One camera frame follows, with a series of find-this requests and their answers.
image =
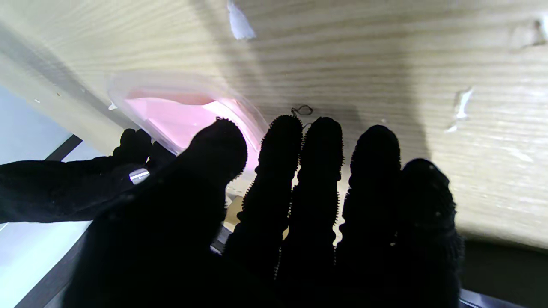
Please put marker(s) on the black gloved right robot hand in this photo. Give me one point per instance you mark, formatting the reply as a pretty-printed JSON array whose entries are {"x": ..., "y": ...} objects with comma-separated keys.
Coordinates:
[{"x": 64, "y": 188}]

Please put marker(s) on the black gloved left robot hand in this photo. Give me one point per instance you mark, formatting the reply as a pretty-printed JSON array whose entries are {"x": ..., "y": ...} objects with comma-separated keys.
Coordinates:
[{"x": 171, "y": 248}]

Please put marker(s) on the clear plastic lid pink sheet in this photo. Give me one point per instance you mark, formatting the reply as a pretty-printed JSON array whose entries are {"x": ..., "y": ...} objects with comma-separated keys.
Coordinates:
[{"x": 180, "y": 115}]

